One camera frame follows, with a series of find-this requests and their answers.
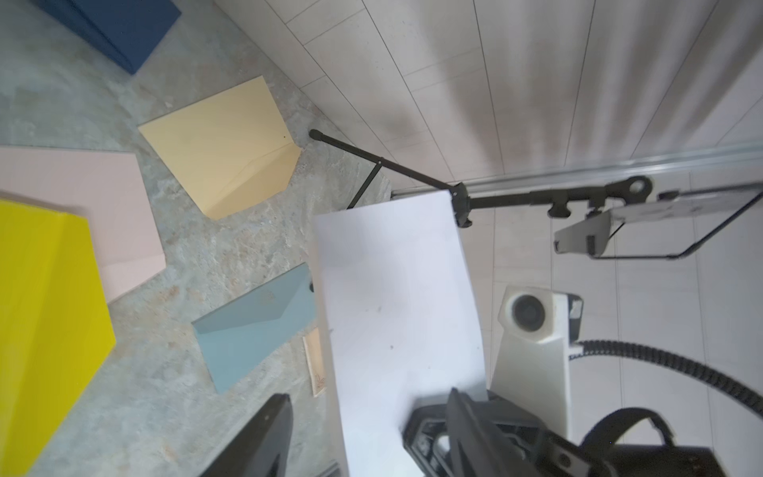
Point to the pink envelope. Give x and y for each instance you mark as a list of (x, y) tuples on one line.
[(107, 189)]

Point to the black perforated music stand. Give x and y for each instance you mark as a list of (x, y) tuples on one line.
[(610, 207)]

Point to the yellow envelope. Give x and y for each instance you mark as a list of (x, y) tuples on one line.
[(55, 326)]

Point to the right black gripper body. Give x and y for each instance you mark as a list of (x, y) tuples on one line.
[(628, 442)]

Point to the navy blue envelope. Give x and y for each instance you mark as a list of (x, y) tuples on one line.
[(125, 31)]

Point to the light teal envelope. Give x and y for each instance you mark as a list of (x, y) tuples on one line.
[(235, 338)]

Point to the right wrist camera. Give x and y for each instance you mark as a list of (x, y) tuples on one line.
[(540, 330)]

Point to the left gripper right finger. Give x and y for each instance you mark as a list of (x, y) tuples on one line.
[(477, 448)]

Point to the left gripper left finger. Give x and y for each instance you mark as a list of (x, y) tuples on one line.
[(261, 448)]

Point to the kraft tan envelope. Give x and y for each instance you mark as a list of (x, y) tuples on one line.
[(230, 151)]

